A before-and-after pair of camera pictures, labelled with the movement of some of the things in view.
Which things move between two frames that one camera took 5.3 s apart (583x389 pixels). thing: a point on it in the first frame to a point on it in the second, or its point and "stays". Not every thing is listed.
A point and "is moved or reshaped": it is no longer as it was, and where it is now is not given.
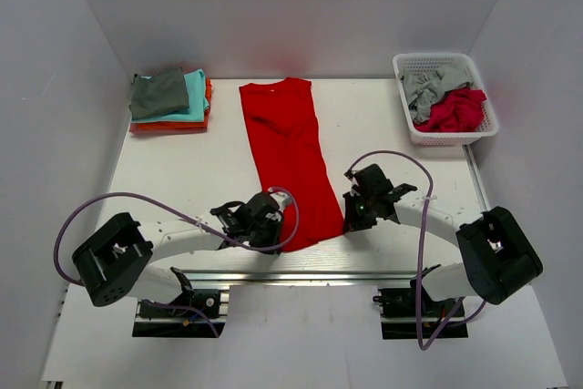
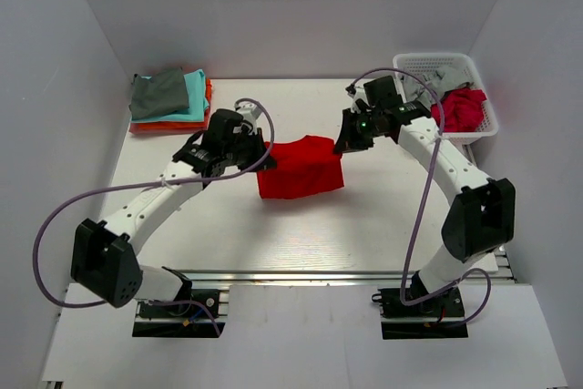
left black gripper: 276,221 to 257,140
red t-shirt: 282,119 is moved or reshaped
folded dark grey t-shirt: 164,91 stays
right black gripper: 352,222 to 348,140
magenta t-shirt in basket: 455,110 stays
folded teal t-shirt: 197,101 stays
